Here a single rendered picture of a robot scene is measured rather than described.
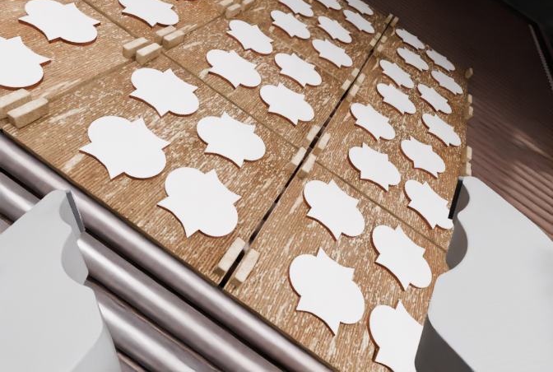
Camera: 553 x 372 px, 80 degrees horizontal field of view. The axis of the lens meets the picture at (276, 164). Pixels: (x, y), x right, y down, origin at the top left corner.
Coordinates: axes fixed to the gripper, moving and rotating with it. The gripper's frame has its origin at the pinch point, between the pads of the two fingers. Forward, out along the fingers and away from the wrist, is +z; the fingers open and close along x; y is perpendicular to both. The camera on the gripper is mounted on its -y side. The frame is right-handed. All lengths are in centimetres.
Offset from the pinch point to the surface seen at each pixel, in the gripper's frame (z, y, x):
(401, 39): 134, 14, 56
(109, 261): 25.0, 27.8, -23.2
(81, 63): 56, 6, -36
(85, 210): 31.0, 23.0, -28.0
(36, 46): 56, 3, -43
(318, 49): 96, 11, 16
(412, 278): 35, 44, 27
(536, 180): 86, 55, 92
